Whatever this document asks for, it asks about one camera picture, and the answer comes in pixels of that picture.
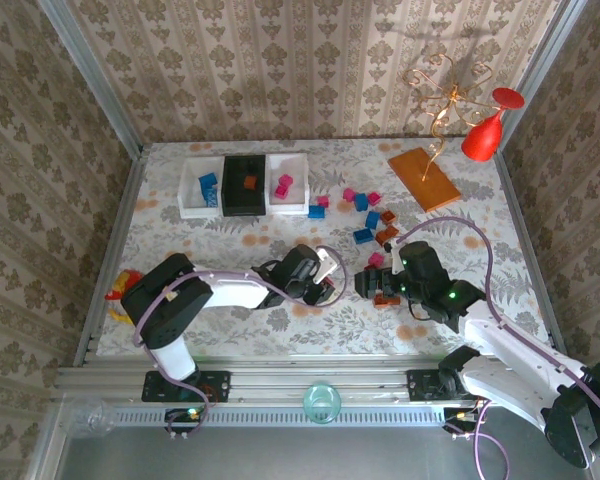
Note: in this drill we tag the aluminium frame post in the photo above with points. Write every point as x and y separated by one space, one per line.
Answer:
540 75
89 75

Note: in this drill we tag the aluminium table side rail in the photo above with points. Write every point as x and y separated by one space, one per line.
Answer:
529 250
111 250

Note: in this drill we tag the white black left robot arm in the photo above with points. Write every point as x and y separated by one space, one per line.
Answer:
230 292

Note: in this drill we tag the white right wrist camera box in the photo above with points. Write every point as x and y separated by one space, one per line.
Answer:
396 257

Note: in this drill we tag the pink lego brick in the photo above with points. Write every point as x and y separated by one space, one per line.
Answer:
376 259
281 191
323 201
374 198
284 180
349 194

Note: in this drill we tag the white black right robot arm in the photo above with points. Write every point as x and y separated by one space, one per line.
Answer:
520 360

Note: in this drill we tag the black plastic bin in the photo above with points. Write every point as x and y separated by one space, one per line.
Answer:
242 202

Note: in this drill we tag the red plastic goblet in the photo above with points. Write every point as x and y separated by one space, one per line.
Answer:
482 137

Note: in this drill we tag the blue lego brick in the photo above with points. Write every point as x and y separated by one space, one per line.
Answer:
363 236
316 211
211 198
361 201
372 219
207 180

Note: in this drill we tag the red yellow fries toy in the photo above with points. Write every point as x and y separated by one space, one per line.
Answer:
122 286

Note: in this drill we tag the long aluminium base rail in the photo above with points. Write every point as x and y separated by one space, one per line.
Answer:
280 380

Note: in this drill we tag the clear plastic cup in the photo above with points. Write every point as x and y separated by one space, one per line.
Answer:
87 417

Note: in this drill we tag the white plastic bin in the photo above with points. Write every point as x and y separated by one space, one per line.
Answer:
294 202
192 200

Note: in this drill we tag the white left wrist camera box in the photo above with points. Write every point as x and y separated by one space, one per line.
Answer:
327 265

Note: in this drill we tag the small circuit board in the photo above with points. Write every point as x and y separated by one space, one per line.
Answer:
185 415
460 417

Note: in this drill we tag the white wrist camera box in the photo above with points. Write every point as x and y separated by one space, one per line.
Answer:
396 257
327 265

